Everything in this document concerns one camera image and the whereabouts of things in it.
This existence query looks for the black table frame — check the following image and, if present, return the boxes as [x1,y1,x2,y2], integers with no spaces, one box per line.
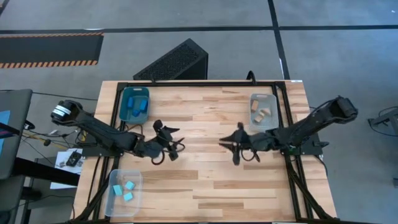
[70,80,337,223]

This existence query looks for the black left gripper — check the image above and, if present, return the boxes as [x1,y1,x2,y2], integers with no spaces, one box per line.
[136,119,180,162]

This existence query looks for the black floor cable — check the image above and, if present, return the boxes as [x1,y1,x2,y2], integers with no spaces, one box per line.
[32,91,99,102]

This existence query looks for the black desk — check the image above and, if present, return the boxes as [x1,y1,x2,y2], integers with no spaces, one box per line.
[12,157,80,187]

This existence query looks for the yellow cable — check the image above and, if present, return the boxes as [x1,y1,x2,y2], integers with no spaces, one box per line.
[21,124,94,150]

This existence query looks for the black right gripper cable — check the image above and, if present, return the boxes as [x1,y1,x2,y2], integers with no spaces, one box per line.
[241,149,261,162]

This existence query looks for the black handheld device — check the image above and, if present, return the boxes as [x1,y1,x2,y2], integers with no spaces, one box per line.
[66,150,83,167]

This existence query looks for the clear plastic bin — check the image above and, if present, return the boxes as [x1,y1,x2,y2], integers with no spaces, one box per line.
[248,93,280,131]
[104,169,144,218]

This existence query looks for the dark grey monitor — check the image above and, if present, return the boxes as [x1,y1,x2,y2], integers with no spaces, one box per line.
[0,89,34,181]

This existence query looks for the black hazard-striped floor mat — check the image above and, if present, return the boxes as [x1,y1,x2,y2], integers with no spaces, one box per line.
[0,32,104,70]

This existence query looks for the black mesh computer tower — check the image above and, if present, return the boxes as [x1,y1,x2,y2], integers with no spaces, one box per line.
[132,37,210,82]

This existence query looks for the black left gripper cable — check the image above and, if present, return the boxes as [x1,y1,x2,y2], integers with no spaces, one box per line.
[151,141,187,166]

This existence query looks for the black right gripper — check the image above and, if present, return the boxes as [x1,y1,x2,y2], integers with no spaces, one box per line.
[219,122,274,166]

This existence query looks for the blue plastic bin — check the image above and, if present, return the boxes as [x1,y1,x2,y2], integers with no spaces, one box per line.
[119,86,151,125]

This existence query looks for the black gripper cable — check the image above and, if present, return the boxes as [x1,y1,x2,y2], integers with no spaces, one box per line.
[241,149,261,162]
[151,141,187,166]

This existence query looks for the white paper sheet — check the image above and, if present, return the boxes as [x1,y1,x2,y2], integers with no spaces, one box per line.
[50,147,85,190]

